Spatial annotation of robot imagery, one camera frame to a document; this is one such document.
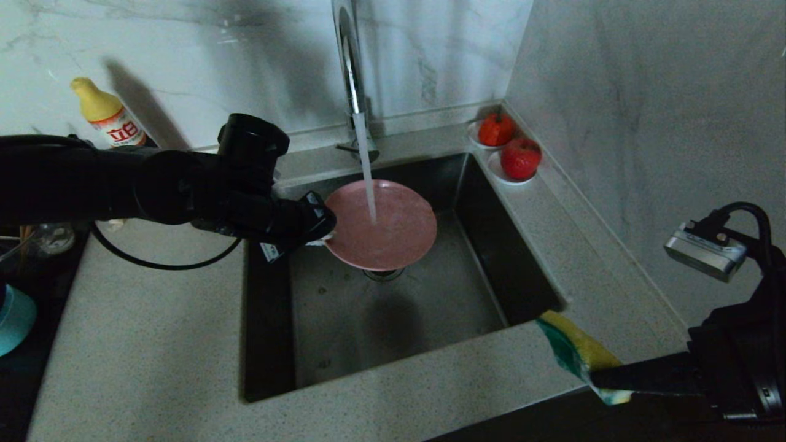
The teal plastic bowl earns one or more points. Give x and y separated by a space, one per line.
15 319

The orange-red toy tomato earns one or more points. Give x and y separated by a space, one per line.
495 129

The stainless steel sink basin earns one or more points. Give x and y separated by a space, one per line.
430 319

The crumpled white paper tissue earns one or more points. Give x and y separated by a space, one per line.
116 224

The clear glass cup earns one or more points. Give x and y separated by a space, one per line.
55 239

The small white round dish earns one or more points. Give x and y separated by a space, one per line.
473 140
495 174

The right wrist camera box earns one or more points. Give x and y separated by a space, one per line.
706 252

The round metal drain strainer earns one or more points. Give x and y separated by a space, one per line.
384 275

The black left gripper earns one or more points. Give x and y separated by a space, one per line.
270 218

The black induction cooktop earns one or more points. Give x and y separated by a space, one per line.
37 288

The orange dish soap bottle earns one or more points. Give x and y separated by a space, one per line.
104 110

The chrome sink faucet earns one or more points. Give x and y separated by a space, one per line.
351 73

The yellow green sponge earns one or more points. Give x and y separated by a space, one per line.
574 353

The red toy apple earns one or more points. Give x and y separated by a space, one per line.
521 158

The pink plastic plate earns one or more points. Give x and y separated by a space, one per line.
393 239

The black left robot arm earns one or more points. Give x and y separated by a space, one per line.
73 178

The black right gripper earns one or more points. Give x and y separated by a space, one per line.
743 362

